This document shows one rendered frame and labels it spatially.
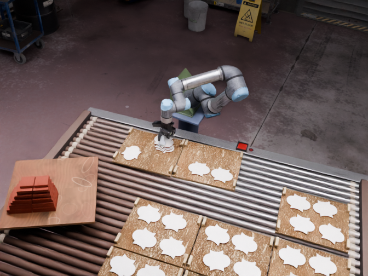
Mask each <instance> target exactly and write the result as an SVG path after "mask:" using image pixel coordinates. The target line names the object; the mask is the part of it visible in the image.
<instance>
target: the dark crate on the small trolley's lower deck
mask: <svg viewBox="0 0 368 276"><path fill-rule="evenodd" d="M12 20H13V24H14V28H15V32H16V36H17V39H18V42H19V43H20V42H22V41H23V40H24V39H26V38H27V37H28V36H30V35H31V34H33V30H32V25H31V23H29V22H23V21H19V20H14V19H12ZM1 26H3V27H2V28H0V38H3V39H7V40H10V41H14V37H13V34H12V30H11V27H10V23H9V19H8V18H5V19H3V20H2V21H0V27H1Z"/></svg>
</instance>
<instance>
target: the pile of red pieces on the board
mask: <svg viewBox="0 0 368 276"><path fill-rule="evenodd" d="M58 195H59V193H58V191H57V188H56V187H55V185H54V183H53V182H52V181H51V179H50V177H49V175H45V176H36V177H35V176H28V177H22V178H21V181H19V184H17V186H16V187H14V189H13V191H12V193H11V194H10V198H9V202H8V206H7V212H8V213H9V214H23V213H32V212H48V211H56V207H57V202H58Z"/></svg>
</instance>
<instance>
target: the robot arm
mask: <svg viewBox="0 0 368 276"><path fill-rule="evenodd" d="M219 80H221V81H224V80H226V83H227V87H226V88H225V91H224V92H222V93H221V94H220V95H219V96H217V97H215V94H216V89H215V87H214V86H213V85H212V84H211V82H215V81H219ZM168 85H169V88H170V91H171V95H172V98H173V101H172V100H170V99H164V100H163V101H162V103H161V120H156V121H154V122H153V123H152V125H153V127H161V129H160V132H159V134H158V146H159V147H160V145H166V142H165V141H164V136H166V138H167V139H170V137H171V136H174V134H175V132H174V130H175V131H176V128H174V127H173V125H174V122H172V120H173V113H176V112H180V111H184V110H188V109H190V108H196V107H197V106H198V105H199V104H200V103H201V105H202V108H203V111H204V114H205V117H206V118H211V117H214V116H218V115H220V111H221V109H222V107H223V106H225V105H227V104H228V103H230V102H231V101H233V102H238V101H241V100H243V99H245V98H246V97H247V96H248V95H249V92H248V88H247V86H246V84H245V80H244V77H243V74H242V72H241V70H239V69H238V68H236V67H234V66H229V65H223V66H219V67H218V68H217V69H215V70H212V71H208V72H204V73H201V74H197V75H195V76H191V77H188V78H184V79H180V80H179V79H178V78H177V77H175V78H172V79H170V80H168ZM195 87H196V88H195ZM191 88H195V89H191ZM188 89H189V90H188ZM184 90H186V91H185V92H184V93H183V91H184ZM162 135H164V136H162Z"/></svg>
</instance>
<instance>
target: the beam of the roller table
mask: <svg viewBox="0 0 368 276"><path fill-rule="evenodd" d="M87 111H91V115H92V117H98V118H101V119H105V120H109V121H112V122H116V123H120V124H125V125H129V126H132V127H136V128H140V129H144V130H148V131H152V132H155V133H159V132H160V129H161V127H153V125H152V123H153V122H148V121H145V120H141V119H137V118H133V117H128V116H124V115H121V114H117V113H113V112H109V111H104V110H100V109H97V108H92V107H90V108H89V109H88V110H87ZM173 137H176V138H179V139H185V140H186V139H187V140H189V141H192V142H196V143H201V144H204V145H208V146H212V147H217V148H222V149H226V150H230V151H235V152H240V153H241V151H239V150H236V147H237V143H234V142H230V141H226V140H221V139H217V138H214V137H210V136H206V135H202V134H197V133H193V132H190V131H185V130H181V129H177V128H176V131H175V134H174V136H173ZM249 148H252V149H253V151H249ZM243 154H244V155H247V156H251V157H255V158H260V159H264V160H268V161H271V162H275V163H279V164H283V165H287V166H291V167H294V168H299V169H303V170H307V171H311V172H314V173H318V174H323V175H327V176H331V177H335V178H338V179H342V180H346V181H353V182H355V183H358V184H359V183H360V181H361V179H364V180H368V176H367V175H363V174H359V173H356V172H352V171H348V170H343V169H339V168H334V167H331V166H327V165H323V164H319V163H315V162H310V161H307V160H303V159H299V158H295V157H290V156H286V155H283V154H279V153H274V152H270V151H266V150H263V149H259V148H254V147H250V146H248V148H247V152H243Z"/></svg>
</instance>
